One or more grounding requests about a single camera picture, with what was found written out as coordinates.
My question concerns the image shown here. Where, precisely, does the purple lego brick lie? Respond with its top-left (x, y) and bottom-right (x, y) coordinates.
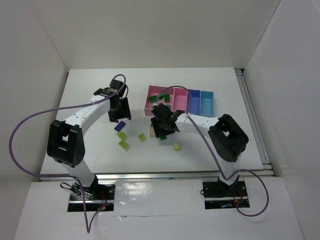
top-left (114, 121), bottom-right (126, 132)

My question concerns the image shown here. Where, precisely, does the lime lego brick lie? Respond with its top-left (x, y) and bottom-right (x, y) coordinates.
top-left (138, 133), bottom-right (147, 142)
top-left (173, 142), bottom-right (181, 151)
top-left (116, 130), bottom-right (127, 141)
top-left (118, 140), bottom-right (130, 151)

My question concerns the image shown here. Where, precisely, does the large pink container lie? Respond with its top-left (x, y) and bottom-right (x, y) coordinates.
top-left (144, 85), bottom-right (175, 117)

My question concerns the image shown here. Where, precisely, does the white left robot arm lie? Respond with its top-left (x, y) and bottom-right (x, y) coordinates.
top-left (47, 95), bottom-right (131, 198)

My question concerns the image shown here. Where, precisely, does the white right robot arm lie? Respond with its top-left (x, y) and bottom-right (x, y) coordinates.
top-left (151, 103), bottom-right (249, 196)

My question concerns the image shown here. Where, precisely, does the tan lego brick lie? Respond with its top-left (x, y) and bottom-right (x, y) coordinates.
top-left (149, 126), bottom-right (156, 137)

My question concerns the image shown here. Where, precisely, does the small pink container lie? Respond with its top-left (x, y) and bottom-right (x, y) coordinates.
top-left (172, 87), bottom-right (188, 112)

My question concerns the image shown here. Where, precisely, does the purple blue container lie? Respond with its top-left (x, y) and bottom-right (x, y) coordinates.
top-left (187, 89), bottom-right (201, 115)

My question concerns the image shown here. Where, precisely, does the light blue container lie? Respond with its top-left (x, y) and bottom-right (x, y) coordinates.
top-left (200, 90), bottom-right (214, 117)

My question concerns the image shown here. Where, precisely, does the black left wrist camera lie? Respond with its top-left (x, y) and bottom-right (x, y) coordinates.
top-left (93, 79), bottom-right (127, 98)

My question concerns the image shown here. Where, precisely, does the aluminium rail front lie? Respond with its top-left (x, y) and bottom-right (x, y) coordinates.
top-left (40, 169), bottom-right (275, 181)

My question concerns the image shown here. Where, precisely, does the aluminium rail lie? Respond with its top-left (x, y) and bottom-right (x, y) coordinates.
top-left (234, 68), bottom-right (273, 170)
top-left (40, 169), bottom-right (275, 181)

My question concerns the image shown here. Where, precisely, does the aluminium rail right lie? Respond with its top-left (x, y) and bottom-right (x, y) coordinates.
top-left (234, 68), bottom-right (273, 170)

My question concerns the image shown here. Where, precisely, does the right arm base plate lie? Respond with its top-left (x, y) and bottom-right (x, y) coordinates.
top-left (200, 180), bottom-right (250, 210)

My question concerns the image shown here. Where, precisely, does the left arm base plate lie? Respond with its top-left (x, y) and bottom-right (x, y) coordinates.
top-left (66, 183), bottom-right (116, 213)

